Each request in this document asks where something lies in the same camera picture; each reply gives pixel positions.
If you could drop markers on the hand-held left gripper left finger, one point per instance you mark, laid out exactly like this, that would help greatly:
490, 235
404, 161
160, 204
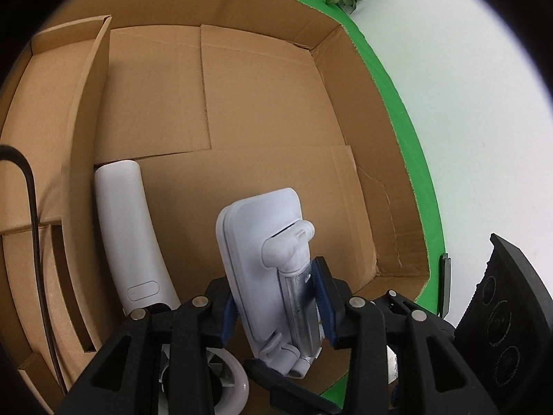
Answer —
227, 322

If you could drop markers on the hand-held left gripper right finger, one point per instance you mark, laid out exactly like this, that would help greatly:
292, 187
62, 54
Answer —
322, 298

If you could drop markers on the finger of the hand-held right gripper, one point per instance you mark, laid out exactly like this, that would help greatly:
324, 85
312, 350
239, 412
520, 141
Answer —
293, 397
399, 300

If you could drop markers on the black speaker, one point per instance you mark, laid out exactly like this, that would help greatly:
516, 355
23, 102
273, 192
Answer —
505, 324

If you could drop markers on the narrow plain cardboard box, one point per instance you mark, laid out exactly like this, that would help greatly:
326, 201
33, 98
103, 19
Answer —
43, 138

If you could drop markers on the white plastic device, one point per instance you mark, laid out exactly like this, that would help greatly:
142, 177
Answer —
255, 268

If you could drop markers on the black phone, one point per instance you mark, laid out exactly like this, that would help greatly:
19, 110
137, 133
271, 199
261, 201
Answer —
445, 285

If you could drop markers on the large printed cardboard box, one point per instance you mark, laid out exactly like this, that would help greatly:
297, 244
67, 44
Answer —
268, 103

